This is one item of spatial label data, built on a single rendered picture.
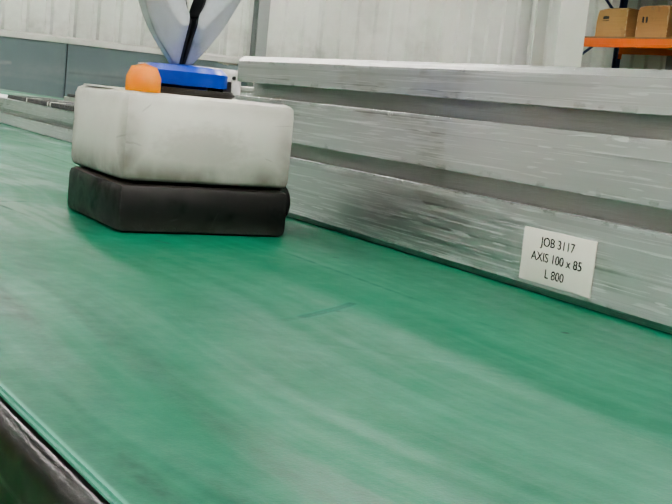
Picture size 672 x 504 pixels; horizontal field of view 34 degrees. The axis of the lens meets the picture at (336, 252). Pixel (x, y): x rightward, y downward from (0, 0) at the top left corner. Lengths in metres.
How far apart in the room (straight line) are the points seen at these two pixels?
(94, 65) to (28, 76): 0.72
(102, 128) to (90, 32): 11.75
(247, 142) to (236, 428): 0.29
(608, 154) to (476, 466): 0.21
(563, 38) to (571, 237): 8.39
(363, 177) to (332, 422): 0.31
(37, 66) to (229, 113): 11.59
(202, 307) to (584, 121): 0.17
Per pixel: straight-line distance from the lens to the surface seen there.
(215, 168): 0.49
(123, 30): 12.38
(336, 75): 0.56
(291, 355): 0.28
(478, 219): 0.45
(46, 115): 1.19
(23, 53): 12.03
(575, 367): 0.31
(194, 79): 0.51
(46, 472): 0.20
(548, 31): 9.03
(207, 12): 0.53
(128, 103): 0.48
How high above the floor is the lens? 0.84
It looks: 8 degrees down
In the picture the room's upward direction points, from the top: 6 degrees clockwise
